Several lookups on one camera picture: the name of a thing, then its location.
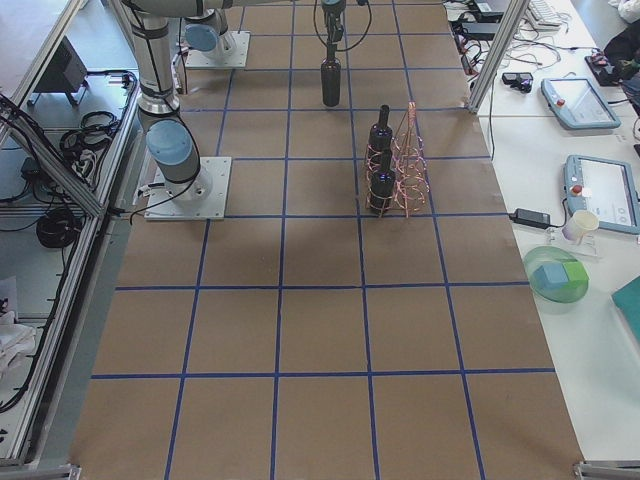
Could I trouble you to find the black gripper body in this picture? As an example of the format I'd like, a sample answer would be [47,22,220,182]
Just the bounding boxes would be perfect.
[321,0,346,25]

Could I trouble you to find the near teach pendant tablet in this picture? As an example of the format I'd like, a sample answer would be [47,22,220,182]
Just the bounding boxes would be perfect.
[564,155,639,235]

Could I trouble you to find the dark wine bottle front basket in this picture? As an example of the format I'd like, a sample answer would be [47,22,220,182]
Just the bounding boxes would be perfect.
[369,149,396,216]

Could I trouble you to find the dark wine bottle basket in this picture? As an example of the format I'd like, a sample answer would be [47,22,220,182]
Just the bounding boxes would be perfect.
[369,149,396,216]
[367,104,393,157]

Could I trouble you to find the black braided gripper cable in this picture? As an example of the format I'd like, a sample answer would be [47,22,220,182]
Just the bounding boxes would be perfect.
[312,0,374,53]

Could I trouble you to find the copper wire wine basket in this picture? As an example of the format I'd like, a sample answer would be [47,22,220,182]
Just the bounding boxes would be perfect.
[365,102,430,217]

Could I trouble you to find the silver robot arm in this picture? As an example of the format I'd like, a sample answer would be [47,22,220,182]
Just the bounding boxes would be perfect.
[182,1,346,69]
[120,1,236,191]

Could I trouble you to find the aluminium frame post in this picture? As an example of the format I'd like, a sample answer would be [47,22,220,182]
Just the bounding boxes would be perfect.
[467,0,529,114]

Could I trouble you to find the dark wine bottle rear basket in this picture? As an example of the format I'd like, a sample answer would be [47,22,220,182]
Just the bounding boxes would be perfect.
[367,104,393,157]

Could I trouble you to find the white paper cup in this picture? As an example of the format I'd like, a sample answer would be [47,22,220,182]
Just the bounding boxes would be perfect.
[562,210,599,243]

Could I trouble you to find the green bowl with blocks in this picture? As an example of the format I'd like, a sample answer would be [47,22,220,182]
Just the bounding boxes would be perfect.
[523,246,589,303]

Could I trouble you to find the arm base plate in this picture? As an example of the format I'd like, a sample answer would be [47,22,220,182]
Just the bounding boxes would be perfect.
[143,157,232,221]
[185,29,250,70]

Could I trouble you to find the black power adapter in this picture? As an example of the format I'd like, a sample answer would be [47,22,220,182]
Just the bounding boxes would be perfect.
[509,208,551,230]

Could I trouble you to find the teach pendant tablet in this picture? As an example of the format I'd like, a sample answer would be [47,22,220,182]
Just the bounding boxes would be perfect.
[540,77,621,130]
[564,155,639,235]

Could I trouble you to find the far teach pendant tablet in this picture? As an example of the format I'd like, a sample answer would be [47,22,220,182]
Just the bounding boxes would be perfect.
[540,77,621,130]

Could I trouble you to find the dark wine bottle carried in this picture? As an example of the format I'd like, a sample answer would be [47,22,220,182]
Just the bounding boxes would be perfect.
[320,57,341,107]

